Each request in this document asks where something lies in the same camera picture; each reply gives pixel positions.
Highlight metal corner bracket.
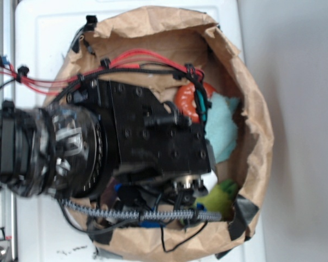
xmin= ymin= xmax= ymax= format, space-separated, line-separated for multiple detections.
xmin=0 ymin=240 xmax=12 ymax=262

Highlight red wire bundle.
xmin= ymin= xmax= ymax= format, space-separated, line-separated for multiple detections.
xmin=0 ymin=49 xmax=206 ymax=96

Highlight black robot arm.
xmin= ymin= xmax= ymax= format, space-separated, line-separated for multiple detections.
xmin=0 ymin=80 xmax=215 ymax=199

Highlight orange red ring toy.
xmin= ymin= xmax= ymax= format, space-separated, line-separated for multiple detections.
xmin=174 ymin=83 xmax=208 ymax=124

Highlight teal cloth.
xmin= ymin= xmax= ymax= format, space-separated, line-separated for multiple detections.
xmin=206 ymin=92 xmax=240 ymax=163

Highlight green plush toy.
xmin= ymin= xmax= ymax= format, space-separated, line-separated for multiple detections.
xmin=194 ymin=178 xmax=239 ymax=221

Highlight aluminium extrusion rail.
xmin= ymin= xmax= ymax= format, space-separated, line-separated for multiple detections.
xmin=0 ymin=1 xmax=18 ymax=261

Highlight brown paper bag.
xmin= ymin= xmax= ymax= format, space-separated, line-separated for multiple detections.
xmin=46 ymin=6 xmax=274 ymax=261

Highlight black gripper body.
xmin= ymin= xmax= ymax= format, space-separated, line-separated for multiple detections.
xmin=98 ymin=80 xmax=212 ymax=180

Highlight grey braided cable sleeve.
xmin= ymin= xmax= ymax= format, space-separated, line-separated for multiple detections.
xmin=58 ymin=198 xmax=222 ymax=221

